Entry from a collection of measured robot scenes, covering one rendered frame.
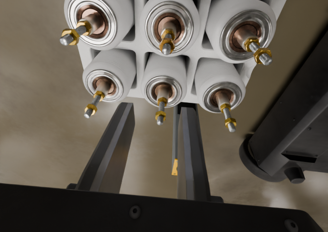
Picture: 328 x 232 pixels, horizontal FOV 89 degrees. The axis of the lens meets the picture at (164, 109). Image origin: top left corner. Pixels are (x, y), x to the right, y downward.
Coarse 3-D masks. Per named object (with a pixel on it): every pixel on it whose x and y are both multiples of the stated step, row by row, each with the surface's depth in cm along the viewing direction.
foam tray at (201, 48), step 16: (144, 0) 31; (208, 0) 29; (272, 0) 29; (128, 32) 39; (80, 48) 36; (128, 48) 36; (144, 48) 35; (192, 48) 35; (208, 48) 35; (144, 64) 39; (192, 64) 37; (240, 64) 38; (192, 80) 40; (128, 96) 44; (192, 96) 43
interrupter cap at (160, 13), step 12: (168, 0) 24; (156, 12) 24; (168, 12) 24; (180, 12) 24; (156, 24) 25; (180, 24) 25; (192, 24) 25; (156, 36) 27; (180, 36) 26; (156, 48) 28; (180, 48) 27
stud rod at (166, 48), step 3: (165, 36) 22; (168, 36) 22; (165, 45) 19; (168, 45) 20; (165, 48) 19; (168, 48) 19; (162, 51) 19; (165, 51) 19; (168, 51) 19; (165, 54) 19; (168, 54) 19
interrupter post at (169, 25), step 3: (168, 21) 25; (165, 24) 24; (168, 24) 24; (171, 24) 24; (174, 24) 25; (165, 27) 23; (168, 27) 23; (171, 27) 23; (174, 27) 24; (162, 30) 23; (174, 30) 23; (162, 33) 24; (174, 33) 23; (174, 39) 24
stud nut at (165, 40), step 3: (162, 39) 20; (165, 39) 20; (168, 39) 20; (171, 39) 20; (162, 42) 20; (165, 42) 20; (168, 42) 20; (171, 42) 20; (159, 45) 20; (162, 45) 20; (171, 45) 20; (174, 45) 20; (162, 48) 20; (171, 48) 20; (171, 51) 20
